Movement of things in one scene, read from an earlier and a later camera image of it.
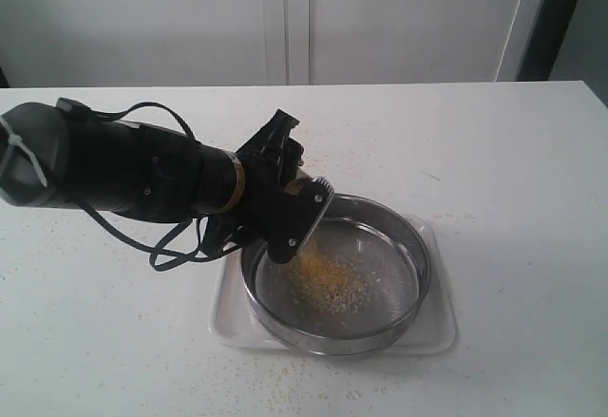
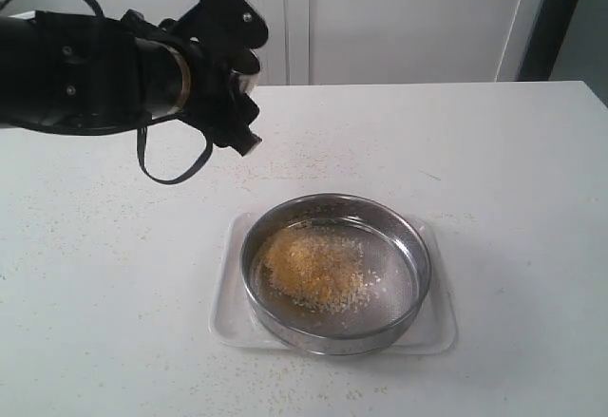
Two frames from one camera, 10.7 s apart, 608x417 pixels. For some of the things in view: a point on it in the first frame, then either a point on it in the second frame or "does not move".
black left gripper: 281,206 → 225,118
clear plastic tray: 432,328 does not move
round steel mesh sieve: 350,283 does not move
